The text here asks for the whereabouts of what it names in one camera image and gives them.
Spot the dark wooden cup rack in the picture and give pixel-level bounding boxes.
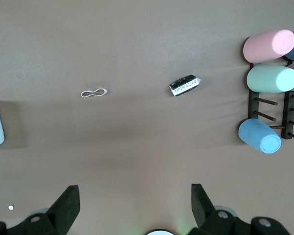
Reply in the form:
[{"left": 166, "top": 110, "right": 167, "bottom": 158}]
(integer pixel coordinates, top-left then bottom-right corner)
[{"left": 247, "top": 57, "right": 294, "bottom": 144}]

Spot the green cylindrical cup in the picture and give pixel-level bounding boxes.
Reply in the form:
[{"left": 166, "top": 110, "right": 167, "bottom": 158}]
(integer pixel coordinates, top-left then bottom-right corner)
[{"left": 246, "top": 64, "right": 294, "bottom": 94}]

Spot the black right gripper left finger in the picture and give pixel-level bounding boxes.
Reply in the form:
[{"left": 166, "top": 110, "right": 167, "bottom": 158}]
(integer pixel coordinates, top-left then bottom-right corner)
[{"left": 0, "top": 185, "right": 81, "bottom": 235}]

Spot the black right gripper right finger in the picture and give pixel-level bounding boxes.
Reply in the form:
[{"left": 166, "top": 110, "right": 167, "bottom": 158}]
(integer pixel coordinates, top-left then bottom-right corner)
[{"left": 188, "top": 183, "right": 293, "bottom": 235}]

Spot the white rubber band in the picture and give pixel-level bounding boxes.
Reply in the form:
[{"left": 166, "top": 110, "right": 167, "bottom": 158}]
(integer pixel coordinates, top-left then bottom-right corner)
[{"left": 80, "top": 87, "right": 108, "bottom": 98}]

